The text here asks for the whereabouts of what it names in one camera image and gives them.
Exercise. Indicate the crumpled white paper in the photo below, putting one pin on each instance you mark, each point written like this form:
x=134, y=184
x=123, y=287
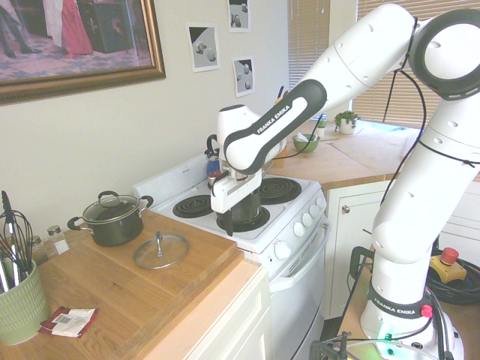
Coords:
x=305, y=137

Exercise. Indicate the gold framed painting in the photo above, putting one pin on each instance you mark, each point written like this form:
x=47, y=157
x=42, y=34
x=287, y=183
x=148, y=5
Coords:
x=75, y=37

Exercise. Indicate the black kitchen utensil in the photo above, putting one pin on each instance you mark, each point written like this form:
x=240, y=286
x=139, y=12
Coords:
x=5, y=200

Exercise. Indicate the black coil stove burner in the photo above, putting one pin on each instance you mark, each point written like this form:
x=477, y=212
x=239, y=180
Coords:
x=191, y=208
x=279, y=189

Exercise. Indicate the white cabinet with metal knob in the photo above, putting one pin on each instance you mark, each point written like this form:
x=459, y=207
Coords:
x=348, y=240

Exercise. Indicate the black clamp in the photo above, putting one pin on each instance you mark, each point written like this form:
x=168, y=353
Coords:
x=326, y=350

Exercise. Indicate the white cabinet with panel door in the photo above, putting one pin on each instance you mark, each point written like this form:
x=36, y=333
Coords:
x=240, y=322

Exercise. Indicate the green bowl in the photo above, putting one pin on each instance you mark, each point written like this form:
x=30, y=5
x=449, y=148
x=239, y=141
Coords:
x=305, y=146

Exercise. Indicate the yellow box red stop button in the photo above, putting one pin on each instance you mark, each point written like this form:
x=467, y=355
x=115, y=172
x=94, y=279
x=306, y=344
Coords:
x=448, y=257

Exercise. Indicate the white packet with barcode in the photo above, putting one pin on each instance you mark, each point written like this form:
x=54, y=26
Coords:
x=71, y=322

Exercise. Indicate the green ceramic utensil crock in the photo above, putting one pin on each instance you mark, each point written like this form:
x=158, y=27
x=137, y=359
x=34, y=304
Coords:
x=22, y=307

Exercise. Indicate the narrow wooden window blind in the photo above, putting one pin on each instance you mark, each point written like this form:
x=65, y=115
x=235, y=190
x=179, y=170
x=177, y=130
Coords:
x=303, y=30

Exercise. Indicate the large wooden cutting board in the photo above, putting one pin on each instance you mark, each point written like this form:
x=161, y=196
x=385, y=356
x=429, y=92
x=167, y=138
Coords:
x=123, y=292

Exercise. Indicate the glass spice jar white label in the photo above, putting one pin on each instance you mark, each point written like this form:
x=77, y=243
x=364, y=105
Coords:
x=58, y=243

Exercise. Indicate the grey printed paper sheet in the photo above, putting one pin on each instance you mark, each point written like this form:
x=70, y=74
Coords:
x=204, y=47
x=244, y=77
x=239, y=15

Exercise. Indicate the black pot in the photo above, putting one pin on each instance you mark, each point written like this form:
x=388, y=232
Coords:
x=258, y=224

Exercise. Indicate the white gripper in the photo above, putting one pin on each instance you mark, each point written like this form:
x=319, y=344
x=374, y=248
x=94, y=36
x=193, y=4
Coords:
x=232, y=193

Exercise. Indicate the green plant in white pot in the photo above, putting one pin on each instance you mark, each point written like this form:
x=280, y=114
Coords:
x=347, y=123

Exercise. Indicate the wide wooden window blind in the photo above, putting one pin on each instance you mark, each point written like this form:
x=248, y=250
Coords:
x=397, y=108

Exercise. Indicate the round metal cabinet knob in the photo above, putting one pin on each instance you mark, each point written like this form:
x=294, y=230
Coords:
x=345, y=208

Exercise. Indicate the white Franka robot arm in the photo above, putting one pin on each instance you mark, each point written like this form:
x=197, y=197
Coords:
x=405, y=210

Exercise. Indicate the white electric stove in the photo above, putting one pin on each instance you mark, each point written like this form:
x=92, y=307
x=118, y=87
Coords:
x=300, y=285

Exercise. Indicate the red packet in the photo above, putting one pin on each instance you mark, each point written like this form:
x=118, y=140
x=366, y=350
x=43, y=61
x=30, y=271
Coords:
x=45, y=325

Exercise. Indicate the white stove knob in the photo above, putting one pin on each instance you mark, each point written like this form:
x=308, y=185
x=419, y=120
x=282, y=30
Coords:
x=321, y=202
x=314, y=210
x=299, y=228
x=306, y=218
x=281, y=250

